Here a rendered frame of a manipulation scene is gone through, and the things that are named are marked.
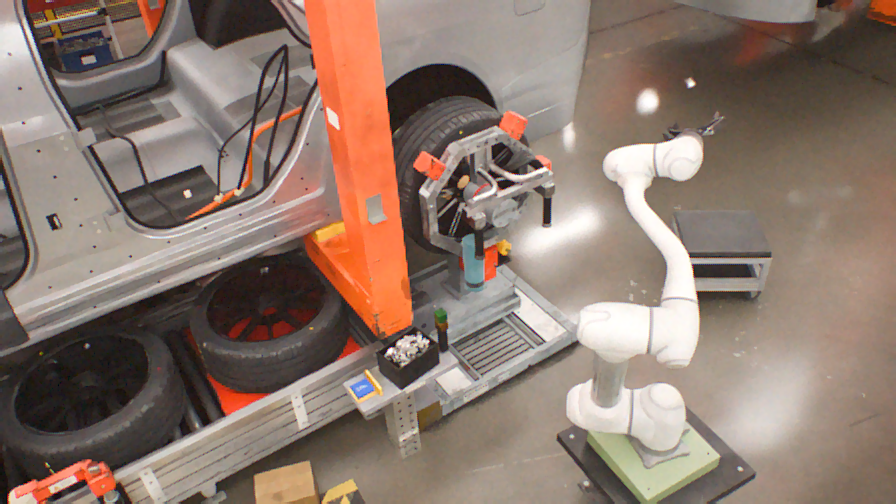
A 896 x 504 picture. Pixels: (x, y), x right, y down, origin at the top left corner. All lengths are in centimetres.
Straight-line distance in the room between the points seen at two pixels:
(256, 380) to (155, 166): 115
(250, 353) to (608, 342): 152
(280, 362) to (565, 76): 185
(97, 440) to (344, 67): 160
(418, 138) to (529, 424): 131
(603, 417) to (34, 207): 202
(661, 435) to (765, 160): 282
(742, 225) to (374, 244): 198
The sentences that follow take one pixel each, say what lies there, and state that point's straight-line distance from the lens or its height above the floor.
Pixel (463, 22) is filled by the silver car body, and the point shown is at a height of 144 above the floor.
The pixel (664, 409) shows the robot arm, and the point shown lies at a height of 62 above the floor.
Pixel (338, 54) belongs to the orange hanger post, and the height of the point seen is 171.
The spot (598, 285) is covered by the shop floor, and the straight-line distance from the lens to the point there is 393.
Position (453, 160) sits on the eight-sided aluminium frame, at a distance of 287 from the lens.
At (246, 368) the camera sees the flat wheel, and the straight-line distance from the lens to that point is 307.
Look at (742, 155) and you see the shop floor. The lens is 514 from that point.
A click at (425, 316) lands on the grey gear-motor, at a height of 37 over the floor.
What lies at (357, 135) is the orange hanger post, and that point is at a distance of 239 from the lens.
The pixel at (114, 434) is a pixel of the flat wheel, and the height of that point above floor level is 49.
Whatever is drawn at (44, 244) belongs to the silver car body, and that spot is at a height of 112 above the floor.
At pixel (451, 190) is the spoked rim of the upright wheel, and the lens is 308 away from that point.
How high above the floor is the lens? 258
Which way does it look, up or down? 39 degrees down
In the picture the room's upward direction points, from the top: 5 degrees counter-clockwise
